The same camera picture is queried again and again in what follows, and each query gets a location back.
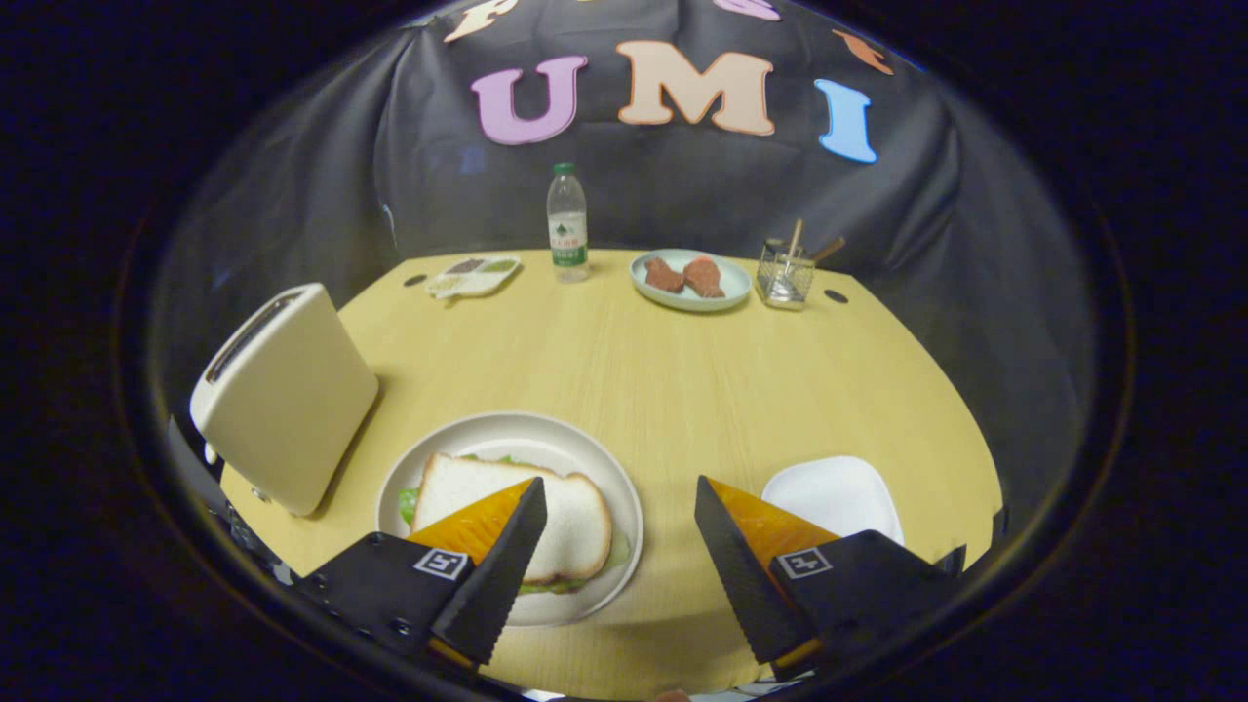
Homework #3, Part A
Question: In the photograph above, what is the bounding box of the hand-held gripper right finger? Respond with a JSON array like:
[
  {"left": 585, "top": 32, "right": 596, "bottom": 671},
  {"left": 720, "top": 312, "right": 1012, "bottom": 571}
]
[{"left": 694, "top": 475, "right": 968, "bottom": 682}]

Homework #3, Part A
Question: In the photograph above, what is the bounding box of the white bread sandwich with lettuce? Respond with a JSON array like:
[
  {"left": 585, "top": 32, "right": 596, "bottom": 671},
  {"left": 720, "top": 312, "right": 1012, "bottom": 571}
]
[{"left": 398, "top": 451, "right": 632, "bottom": 596}]

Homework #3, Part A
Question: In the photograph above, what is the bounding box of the cream white toaster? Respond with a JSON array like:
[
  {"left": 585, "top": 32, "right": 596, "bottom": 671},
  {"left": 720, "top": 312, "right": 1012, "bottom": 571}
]
[{"left": 189, "top": 283, "right": 380, "bottom": 518}]

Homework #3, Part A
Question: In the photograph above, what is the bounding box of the pale green plate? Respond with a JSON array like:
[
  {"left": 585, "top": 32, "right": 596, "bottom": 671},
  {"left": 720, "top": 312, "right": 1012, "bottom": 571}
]
[{"left": 629, "top": 249, "right": 753, "bottom": 313}]

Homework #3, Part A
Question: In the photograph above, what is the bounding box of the clear square utensil holder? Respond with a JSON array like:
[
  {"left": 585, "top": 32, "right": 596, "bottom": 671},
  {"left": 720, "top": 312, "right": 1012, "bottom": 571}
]
[{"left": 757, "top": 239, "right": 816, "bottom": 311}]

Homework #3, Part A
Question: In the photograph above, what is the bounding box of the large white round plate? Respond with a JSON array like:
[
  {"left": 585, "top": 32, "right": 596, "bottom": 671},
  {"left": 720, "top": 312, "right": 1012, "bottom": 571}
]
[{"left": 376, "top": 411, "right": 644, "bottom": 628}]

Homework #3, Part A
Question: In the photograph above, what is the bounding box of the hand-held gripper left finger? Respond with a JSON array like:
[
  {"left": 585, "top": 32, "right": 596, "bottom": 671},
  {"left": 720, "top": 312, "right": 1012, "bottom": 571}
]
[{"left": 294, "top": 476, "right": 549, "bottom": 672}]

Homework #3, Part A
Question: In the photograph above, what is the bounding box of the small white square plate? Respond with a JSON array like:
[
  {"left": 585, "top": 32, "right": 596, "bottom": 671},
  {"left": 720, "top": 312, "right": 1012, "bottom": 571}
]
[{"left": 760, "top": 455, "right": 905, "bottom": 545}]

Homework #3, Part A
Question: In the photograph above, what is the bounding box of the black backdrop cloth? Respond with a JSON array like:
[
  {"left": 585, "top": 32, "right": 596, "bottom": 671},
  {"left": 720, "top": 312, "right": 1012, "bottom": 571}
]
[{"left": 156, "top": 0, "right": 1098, "bottom": 508}]

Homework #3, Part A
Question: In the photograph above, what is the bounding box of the clear plastic water bottle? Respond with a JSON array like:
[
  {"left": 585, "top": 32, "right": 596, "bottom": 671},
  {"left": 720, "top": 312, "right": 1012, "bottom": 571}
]
[{"left": 546, "top": 162, "right": 590, "bottom": 284}]

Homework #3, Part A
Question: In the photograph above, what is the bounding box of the white divided condiment tray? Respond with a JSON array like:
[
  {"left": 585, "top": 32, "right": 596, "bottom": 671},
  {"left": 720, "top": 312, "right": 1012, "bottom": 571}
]
[{"left": 425, "top": 255, "right": 522, "bottom": 300}]

